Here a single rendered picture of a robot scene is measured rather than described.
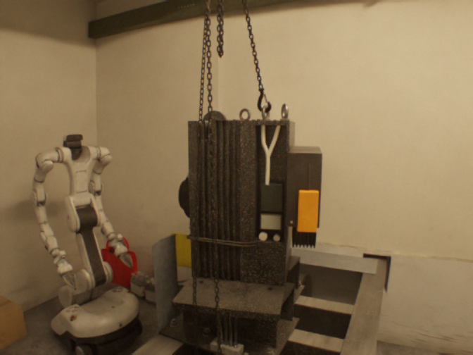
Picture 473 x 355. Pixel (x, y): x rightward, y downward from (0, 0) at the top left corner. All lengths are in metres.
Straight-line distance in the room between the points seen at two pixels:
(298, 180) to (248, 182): 0.22
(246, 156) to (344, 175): 1.23
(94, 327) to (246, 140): 1.63
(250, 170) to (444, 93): 1.53
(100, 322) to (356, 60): 2.49
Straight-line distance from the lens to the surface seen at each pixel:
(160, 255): 1.64
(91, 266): 2.46
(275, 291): 1.47
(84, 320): 2.45
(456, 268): 2.60
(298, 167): 1.30
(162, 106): 3.05
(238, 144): 1.41
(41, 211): 2.50
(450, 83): 2.49
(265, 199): 1.44
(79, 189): 2.42
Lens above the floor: 1.58
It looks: 9 degrees down
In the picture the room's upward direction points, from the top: straight up
